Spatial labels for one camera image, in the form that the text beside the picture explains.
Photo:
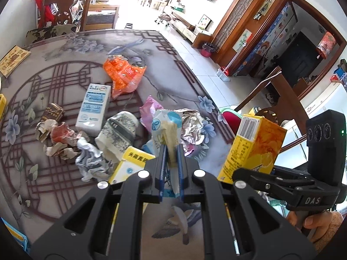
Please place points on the orange plastic bag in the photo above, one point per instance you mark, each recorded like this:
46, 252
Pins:
124, 74

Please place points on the colourful printed play mat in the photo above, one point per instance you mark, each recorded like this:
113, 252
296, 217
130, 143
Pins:
273, 38

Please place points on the floral chair cushion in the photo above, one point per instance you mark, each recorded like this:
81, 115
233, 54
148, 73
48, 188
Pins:
48, 32

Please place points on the rolling stool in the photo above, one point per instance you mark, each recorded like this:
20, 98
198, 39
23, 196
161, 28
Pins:
163, 18

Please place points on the small framed picture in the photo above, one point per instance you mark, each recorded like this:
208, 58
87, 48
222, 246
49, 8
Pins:
206, 21

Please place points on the television cabinet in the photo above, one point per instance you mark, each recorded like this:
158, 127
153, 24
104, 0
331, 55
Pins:
187, 23

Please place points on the red crumpled wrapper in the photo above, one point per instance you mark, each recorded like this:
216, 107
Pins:
61, 136

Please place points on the yellow framed card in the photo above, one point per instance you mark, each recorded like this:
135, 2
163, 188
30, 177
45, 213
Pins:
13, 59

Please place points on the small red waste bin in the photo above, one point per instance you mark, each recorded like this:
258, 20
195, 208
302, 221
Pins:
207, 51

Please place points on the blue plastic object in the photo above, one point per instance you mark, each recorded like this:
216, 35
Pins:
19, 238

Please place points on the yellow juice box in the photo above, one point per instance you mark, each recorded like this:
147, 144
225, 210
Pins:
254, 146

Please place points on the mop with white bucket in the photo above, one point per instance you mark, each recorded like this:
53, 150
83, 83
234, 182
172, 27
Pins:
225, 74

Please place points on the carved wooden chair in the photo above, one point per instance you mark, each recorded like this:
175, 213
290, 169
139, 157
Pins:
291, 92

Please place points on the crumpled grey foil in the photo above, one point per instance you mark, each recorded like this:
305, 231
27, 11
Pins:
92, 159

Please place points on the crushed brown carton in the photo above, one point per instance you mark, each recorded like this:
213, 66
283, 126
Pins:
51, 113

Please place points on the red bag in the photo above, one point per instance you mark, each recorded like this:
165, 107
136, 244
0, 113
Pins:
44, 0

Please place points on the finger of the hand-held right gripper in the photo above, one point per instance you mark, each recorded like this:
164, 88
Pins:
260, 181
290, 174

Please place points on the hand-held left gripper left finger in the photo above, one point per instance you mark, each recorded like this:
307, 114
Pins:
163, 168

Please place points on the silver foil wrapper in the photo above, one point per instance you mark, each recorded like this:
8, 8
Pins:
193, 130

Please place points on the small black floor object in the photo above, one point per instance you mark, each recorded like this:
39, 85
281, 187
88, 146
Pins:
129, 26

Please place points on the red lantern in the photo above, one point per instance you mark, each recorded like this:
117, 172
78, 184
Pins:
326, 44

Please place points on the green red trash bin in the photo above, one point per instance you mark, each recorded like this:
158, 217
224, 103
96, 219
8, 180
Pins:
230, 122

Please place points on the crushed printed paper cup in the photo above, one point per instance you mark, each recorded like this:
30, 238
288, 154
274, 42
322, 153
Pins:
119, 130

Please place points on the white milk carton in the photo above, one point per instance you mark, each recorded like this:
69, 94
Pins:
93, 108

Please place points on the person's right hand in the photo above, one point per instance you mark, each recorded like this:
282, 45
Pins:
315, 222

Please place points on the yellow white medicine box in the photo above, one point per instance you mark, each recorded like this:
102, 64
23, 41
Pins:
130, 163

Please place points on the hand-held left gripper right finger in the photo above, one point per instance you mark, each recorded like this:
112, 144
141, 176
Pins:
181, 173

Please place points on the blue white snack wrapper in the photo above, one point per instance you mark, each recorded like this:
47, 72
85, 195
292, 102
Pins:
165, 128

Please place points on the pink wrapper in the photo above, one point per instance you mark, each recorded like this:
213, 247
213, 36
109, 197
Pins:
149, 111

